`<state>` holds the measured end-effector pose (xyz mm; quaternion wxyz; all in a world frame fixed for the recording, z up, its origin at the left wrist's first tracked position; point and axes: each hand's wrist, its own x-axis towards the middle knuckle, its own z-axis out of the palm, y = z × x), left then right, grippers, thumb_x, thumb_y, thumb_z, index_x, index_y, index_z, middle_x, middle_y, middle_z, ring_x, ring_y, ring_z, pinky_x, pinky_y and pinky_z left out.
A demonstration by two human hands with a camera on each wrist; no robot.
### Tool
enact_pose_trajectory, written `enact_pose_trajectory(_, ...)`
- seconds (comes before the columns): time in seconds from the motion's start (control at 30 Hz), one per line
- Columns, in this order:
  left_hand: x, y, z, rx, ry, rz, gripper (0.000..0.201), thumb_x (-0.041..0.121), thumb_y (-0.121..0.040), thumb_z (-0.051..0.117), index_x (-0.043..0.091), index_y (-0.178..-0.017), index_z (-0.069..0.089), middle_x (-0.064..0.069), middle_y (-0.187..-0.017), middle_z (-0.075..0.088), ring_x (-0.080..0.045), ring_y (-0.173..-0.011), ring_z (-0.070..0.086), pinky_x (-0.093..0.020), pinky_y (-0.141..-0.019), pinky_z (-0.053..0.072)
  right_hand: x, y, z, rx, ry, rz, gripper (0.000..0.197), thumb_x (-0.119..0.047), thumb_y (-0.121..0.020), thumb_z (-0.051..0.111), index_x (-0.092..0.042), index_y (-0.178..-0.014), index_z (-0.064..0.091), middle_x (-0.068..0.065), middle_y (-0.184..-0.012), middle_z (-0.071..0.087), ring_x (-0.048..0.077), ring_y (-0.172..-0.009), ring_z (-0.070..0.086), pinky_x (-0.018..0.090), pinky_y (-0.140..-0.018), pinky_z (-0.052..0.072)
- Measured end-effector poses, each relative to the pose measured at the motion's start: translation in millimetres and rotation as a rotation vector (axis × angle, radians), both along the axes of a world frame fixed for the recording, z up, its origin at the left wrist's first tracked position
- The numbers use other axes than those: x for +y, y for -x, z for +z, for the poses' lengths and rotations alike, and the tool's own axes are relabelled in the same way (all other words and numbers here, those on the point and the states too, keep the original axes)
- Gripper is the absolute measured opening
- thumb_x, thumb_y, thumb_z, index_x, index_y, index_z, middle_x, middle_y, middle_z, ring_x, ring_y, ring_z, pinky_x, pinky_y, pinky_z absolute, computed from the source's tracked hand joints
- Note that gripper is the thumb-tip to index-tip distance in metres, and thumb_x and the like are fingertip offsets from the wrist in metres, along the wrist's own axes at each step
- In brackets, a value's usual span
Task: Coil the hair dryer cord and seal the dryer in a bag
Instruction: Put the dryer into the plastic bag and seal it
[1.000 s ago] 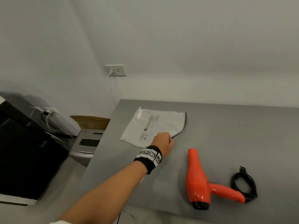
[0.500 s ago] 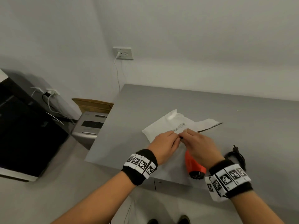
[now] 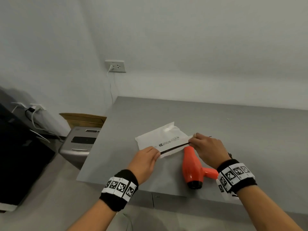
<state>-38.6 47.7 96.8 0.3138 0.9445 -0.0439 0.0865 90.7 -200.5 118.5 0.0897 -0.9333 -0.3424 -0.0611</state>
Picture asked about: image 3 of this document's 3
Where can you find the black cabinet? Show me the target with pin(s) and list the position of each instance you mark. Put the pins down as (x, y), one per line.
(19, 161)

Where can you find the person's left fingers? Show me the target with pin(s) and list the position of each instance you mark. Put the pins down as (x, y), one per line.
(154, 153)

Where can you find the black wristband with marker tags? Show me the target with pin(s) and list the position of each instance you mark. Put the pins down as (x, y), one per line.
(119, 188)
(237, 176)

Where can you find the thin black strip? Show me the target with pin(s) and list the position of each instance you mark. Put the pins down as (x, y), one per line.
(174, 147)

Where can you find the person's right hand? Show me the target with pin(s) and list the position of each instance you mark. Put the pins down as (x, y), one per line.
(210, 151)

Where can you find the grey paper shredder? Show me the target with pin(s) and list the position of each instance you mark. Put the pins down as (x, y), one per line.
(79, 144)

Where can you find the orange hair dryer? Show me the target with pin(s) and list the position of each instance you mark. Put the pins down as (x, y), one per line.
(191, 165)

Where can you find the person's left forearm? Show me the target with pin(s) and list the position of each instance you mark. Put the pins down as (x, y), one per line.
(96, 217)

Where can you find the person's right thumb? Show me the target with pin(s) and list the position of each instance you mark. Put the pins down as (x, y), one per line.
(193, 145)

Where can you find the white wall outlet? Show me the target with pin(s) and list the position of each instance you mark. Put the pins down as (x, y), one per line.
(118, 66)

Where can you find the brown cardboard box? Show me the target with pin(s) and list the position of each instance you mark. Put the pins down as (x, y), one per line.
(81, 120)

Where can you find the white plastic bag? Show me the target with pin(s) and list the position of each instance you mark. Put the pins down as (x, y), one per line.
(161, 139)

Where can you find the person's right forearm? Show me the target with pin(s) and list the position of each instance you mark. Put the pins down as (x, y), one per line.
(264, 211)

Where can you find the person's left hand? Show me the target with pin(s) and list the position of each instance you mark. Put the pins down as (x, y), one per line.
(142, 163)

